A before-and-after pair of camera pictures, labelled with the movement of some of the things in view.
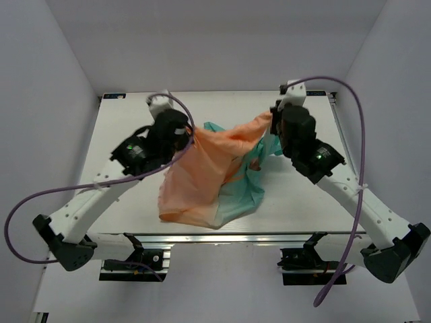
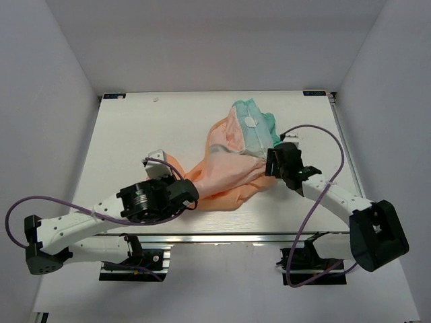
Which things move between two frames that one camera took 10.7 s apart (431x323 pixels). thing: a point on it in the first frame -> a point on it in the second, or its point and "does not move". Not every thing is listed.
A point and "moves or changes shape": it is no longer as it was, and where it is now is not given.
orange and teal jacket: [213, 182] moves or changes shape
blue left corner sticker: [114, 96] does not move
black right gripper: [275, 112] -> [271, 159]
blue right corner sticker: [316, 93] does not move
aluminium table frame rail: [333, 100] does not move
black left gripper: [184, 141] -> [155, 182]
